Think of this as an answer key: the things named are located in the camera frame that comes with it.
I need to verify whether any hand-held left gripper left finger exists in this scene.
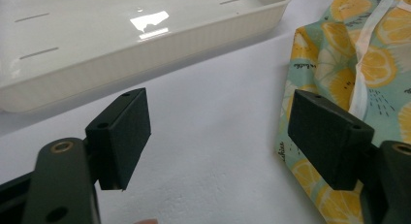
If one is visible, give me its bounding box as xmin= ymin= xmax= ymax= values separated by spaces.
xmin=84 ymin=87 xmax=152 ymax=191

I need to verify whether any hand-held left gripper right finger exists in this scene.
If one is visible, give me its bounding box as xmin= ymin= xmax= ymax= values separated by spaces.
xmin=287 ymin=89 xmax=376 ymax=191

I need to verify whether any lemon print cloth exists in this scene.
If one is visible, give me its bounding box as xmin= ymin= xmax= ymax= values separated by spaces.
xmin=275 ymin=0 xmax=411 ymax=224

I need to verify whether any white plastic tray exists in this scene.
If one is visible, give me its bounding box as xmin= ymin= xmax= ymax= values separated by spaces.
xmin=0 ymin=0 xmax=295 ymax=113

